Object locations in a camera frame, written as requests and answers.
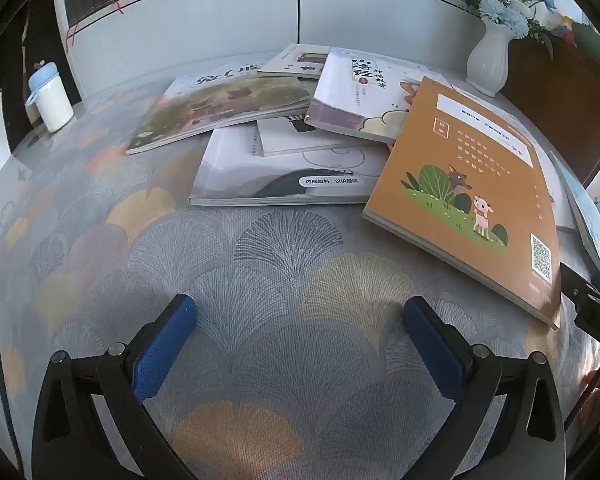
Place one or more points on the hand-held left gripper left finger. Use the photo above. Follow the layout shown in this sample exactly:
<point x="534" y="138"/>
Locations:
<point x="165" y="355"/>

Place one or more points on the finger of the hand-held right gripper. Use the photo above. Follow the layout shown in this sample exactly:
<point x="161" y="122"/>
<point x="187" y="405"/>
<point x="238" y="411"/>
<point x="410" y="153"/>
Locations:
<point x="577" y="282"/>

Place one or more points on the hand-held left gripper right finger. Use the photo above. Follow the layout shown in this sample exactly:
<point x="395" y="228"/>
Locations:
<point x="432" y="355"/>

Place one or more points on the orange book wolf goat print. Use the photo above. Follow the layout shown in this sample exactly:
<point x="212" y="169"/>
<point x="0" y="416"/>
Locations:
<point x="455" y="170"/>

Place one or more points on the light blue book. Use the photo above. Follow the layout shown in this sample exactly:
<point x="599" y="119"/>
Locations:
<point x="587" y="220"/>

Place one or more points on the leaf pattern tablecloth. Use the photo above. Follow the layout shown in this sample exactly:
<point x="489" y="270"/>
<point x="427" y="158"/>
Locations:
<point x="280" y="270"/>

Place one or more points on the brown wooden cabinet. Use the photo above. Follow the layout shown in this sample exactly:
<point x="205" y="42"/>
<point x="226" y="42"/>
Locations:
<point x="555" y="100"/>

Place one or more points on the white book grey mountain print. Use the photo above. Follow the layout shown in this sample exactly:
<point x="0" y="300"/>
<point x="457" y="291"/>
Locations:
<point x="240" y="175"/>
<point x="290" y="140"/>

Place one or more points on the white ribbed vase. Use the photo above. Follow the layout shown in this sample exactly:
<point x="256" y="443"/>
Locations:
<point x="487" y="60"/>

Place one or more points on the dark green ribbed plate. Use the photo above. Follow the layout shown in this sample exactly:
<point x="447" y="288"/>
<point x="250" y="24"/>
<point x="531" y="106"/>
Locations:
<point x="587" y="40"/>

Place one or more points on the green brown picture book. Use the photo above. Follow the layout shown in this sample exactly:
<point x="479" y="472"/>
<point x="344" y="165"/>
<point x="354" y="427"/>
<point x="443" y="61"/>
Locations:
<point x="220" y="100"/>

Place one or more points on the white book black calligraphy title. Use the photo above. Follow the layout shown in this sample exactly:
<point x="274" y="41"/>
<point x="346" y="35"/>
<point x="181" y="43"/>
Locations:
<point x="350" y="90"/>

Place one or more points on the white bottle blue lid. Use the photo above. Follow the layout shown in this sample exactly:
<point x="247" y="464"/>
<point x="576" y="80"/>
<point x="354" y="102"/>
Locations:
<point x="50" y="100"/>

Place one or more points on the blue white flower bouquet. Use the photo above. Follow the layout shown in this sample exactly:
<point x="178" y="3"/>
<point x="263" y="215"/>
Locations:
<point x="505" y="5"/>

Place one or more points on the white book brown picture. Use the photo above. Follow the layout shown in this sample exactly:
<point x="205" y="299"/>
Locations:
<point x="290" y="60"/>

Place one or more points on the red ribbon bookmarks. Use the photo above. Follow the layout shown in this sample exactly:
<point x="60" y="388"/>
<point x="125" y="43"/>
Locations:
<point x="70" y="35"/>

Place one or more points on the white bookshelf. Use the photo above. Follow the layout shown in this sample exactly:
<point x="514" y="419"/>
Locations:
<point x="230" y="15"/>

